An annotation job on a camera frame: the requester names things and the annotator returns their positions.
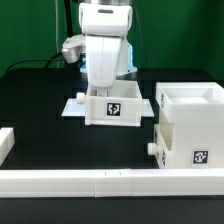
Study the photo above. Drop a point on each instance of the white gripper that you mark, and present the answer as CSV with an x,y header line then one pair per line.
x,y
102,56

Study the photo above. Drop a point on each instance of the white drawer cabinet frame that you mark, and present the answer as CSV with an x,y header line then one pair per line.
x,y
196,111

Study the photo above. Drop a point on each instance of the white drawer box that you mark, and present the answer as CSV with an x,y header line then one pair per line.
x,y
161,147
123,106

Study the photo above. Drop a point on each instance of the white front barrier rail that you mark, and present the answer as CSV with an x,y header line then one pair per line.
x,y
111,183

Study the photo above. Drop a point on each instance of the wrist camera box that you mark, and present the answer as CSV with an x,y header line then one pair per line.
x,y
73,47

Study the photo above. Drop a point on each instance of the white left barrier block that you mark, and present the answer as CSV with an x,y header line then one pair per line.
x,y
7,141

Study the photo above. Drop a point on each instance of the white drawer box front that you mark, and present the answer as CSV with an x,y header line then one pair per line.
x,y
161,147

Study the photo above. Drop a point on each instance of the white fiducial marker plate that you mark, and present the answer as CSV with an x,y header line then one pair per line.
x,y
73,109

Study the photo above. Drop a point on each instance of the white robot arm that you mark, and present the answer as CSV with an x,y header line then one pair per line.
x,y
97,19

